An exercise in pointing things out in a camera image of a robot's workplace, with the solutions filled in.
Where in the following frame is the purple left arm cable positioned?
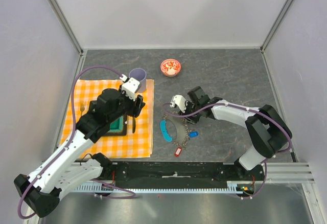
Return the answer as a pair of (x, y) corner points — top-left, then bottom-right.
(17, 65), (136, 219)

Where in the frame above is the blue carabiner keyring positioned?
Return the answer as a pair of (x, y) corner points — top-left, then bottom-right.
(159, 120), (173, 142)

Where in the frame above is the aluminium frame rail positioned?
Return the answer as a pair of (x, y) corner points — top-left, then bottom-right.
(100, 161), (314, 183)

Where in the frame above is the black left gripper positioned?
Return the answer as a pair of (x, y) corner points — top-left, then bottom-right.
(108, 84), (146, 123)

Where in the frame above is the aluminium corner post right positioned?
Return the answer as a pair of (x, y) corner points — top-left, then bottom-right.
(260, 0), (295, 54)

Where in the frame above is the gold knife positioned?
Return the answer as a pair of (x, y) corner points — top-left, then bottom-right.
(132, 117), (136, 133)

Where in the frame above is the aluminium corner post left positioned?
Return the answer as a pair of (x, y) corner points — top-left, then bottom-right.
(48, 0), (84, 55)

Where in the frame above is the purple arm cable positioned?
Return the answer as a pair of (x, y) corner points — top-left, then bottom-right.
(17, 65), (136, 219)
(162, 102), (293, 200)

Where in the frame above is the gold fork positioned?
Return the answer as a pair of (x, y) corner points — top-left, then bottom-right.
(79, 101), (85, 115)

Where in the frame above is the teal square plate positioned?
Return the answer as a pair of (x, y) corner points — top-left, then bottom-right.
(84, 100), (125, 136)

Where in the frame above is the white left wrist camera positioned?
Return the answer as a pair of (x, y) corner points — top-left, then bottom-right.
(120, 74), (141, 101)

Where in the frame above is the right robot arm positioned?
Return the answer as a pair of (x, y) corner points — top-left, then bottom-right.
(170, 86), (292, 180)

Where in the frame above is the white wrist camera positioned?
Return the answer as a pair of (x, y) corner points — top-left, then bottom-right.
(170, 95), (189, 113)
(120, 74), (141, 101)

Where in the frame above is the aluminium corner post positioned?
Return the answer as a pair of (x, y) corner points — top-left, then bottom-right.
(260, 0), (295, 54)
(48, 0), (84, 55)

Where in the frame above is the chain of silver keyrings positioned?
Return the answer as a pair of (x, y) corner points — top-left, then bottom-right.
(163, 110), (192, 149)

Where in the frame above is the red key tag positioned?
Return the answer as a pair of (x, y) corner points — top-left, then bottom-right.
(174, 147), (182, 157)

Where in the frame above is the red white patterned bowl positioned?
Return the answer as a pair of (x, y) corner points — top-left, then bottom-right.
(160, 59), (181, 77)

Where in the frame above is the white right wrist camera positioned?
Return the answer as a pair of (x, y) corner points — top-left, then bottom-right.
(170, 95), (189, 113)

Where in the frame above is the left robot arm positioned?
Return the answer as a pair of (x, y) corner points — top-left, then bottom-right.
(14, 85), (145, 217)

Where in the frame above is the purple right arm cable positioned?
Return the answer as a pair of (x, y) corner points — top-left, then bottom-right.
(162, 102), (293, 200)

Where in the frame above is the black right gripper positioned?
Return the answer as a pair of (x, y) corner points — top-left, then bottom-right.
(178, 101), (201, 125)

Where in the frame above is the white toothed cable rail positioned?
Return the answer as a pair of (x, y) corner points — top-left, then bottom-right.
(71, 182), (242, 193)

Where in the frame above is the blue key tag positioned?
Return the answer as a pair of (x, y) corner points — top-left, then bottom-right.
(189, 131), (199, 138)

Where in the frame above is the orange checkered cloth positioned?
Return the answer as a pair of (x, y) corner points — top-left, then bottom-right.
(74, 79), (154, 159)

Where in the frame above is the purple plastic cup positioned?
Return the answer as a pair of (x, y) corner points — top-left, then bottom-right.
(129, 68), (147, 93)

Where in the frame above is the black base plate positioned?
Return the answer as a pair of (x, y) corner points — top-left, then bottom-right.
(97, 161), (264, 190)

